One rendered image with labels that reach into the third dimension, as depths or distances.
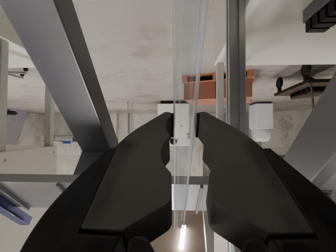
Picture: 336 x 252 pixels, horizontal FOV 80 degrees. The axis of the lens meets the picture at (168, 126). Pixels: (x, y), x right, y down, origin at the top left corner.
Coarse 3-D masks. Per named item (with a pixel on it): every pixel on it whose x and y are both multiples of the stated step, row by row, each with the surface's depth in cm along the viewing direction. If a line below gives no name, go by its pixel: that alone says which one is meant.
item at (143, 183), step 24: (168, 120) 11; (120, 144) 9; (144, 144) 9; (168, 144) 10; (120, 168) 8; (144, 168) 8; (96, 192) 7; (120, 192) 7; (144, 192) 7; (168, 192) 7; (96, 216) 6; (120, 216) 6; (144, 216) 6; (168, 216) 7
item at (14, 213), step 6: (0, 198) 24; (0, 204) 24; (6, 204) 25; (12, 204) 26; (0, 210) 25; (6, 210) 25; (12, 210) 26; (18, 210) 27; (6, 216) 26; (12, 216) 26; (18, 216) 27; (24, 216) 28; (30, 216) 29; (18, 222) 28; (24, 222) 28
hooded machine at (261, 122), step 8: (256, 104) 613; (264, 104) 611; (272, 104) 609; (256, 112) 612; (264, 112) 610; (272, 112) 608; (256, 120) 611; (264, 120) 609; (272, 120) 608; (256, 128) 611; (264, 128) 610; (272, 128) 608; (256, 136) 618; (264, 136) 616
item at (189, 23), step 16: (176, 0) 8; (192, 0) 8; (176, 16) 8; (192, 16) 8; (176, 32) 9; (192, 32) 9; (176, 48) 9; (192, 48) 9; (176, 64) 10; (192, 64) 10; (176, 80) 10; (192, 80) 10; (176, 96) 11; (192, 96) 11; (176, 112) 12; (192, 112) 12; (176, 128) 13; (192, 128) 13; (176, 144) 14; (192, 144) 14; (176, 160) 16; (176, 176) 18; (176, 192) 20; (176, 208) 23; (176, 224) 27
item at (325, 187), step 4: (332, 176) 27; (328, 180) 27; (332, 180) 27; (324, 184) 28; (328, 184) 28; (332, 184) 28; (320, 188) 29; (324, 188) 29; (328, 188) 29; (332, 188) 29; (332, 196) 30
